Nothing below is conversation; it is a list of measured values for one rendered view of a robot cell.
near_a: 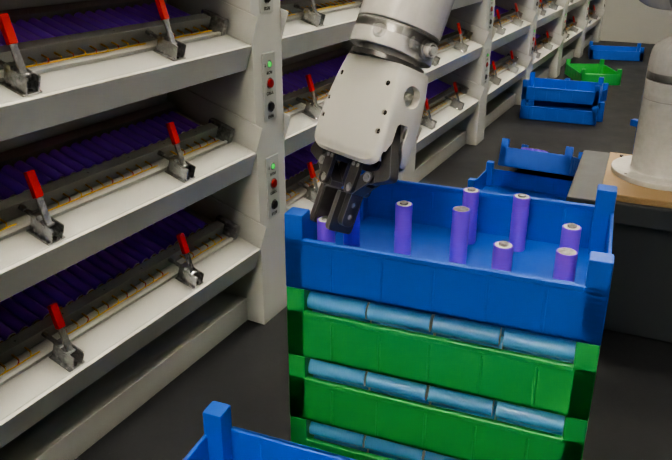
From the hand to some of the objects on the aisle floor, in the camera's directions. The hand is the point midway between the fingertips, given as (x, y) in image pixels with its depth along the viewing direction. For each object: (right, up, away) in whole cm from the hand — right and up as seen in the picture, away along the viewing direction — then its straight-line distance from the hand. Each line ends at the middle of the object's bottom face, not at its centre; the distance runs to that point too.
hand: (336, 207), depth 70 cm
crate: (+55, +1, +131) cm, 142 cm away
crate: (+62, +11, +142) cm, 156 cm away
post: (+44, +26, +193) cm, 199 cm away
